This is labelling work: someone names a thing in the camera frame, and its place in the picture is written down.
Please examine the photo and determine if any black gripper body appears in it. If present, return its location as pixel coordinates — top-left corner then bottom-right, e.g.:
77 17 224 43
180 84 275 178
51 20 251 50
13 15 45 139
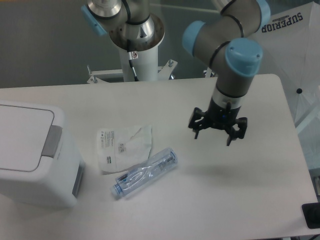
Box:
203 98 241 132

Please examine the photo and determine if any white umbrella with lettering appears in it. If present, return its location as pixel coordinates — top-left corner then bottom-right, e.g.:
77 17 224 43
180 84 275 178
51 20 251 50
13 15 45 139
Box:
250 2 320 131

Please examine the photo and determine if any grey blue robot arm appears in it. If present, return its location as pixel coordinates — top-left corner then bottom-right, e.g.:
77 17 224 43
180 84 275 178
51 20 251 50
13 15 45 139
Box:
81 0 271 143

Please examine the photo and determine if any white push-lid trash can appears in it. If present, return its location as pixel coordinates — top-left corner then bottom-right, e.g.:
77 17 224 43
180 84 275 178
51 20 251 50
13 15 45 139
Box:
0 100 85 208

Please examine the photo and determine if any black cable on pedestal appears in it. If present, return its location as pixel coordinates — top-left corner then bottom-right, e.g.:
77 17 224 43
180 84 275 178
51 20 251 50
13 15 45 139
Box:
126 39 140 82

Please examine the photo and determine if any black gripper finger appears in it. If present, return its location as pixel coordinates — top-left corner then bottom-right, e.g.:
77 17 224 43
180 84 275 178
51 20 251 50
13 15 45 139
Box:
224 117 248 146
188 107 209 139

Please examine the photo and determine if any black device at table edge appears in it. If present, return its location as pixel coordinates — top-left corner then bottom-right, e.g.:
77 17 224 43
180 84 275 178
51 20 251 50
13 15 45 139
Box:
301 202 320 229

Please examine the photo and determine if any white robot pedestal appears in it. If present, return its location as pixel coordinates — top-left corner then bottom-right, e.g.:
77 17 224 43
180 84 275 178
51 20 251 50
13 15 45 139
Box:
109 13 166 83

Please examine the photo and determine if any white crumpled plastic bag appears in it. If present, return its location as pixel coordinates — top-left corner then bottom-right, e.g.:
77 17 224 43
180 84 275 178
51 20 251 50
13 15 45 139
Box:
96 125 152 175

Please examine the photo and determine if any clear blue plastic bottle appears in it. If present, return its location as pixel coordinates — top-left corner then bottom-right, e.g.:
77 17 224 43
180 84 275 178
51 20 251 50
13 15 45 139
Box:
110 147 178 200

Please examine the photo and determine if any white metal base frame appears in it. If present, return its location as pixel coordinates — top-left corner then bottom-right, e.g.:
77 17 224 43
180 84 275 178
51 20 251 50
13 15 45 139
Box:
86 58 217 85

